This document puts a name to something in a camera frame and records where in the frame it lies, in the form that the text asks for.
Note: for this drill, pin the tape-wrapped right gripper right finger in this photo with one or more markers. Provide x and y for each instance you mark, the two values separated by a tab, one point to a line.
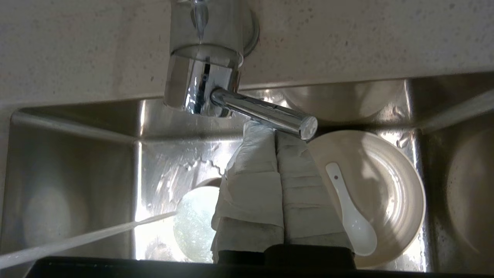
308	208

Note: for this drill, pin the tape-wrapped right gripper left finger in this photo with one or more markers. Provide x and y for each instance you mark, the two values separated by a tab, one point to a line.
251	193

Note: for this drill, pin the white ceramic soup spoon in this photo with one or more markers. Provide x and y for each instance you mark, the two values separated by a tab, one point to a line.
357	227

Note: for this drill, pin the white ceramic bowl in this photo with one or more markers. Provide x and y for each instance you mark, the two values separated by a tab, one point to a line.
197	224

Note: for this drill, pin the white round plate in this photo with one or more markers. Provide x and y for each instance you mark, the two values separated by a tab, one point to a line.
393	185

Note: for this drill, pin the stainless steel sink basin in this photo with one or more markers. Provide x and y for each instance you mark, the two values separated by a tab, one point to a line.
96	154

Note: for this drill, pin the chrome gooseneck faucet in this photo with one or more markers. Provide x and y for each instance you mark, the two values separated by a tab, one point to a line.
197	85

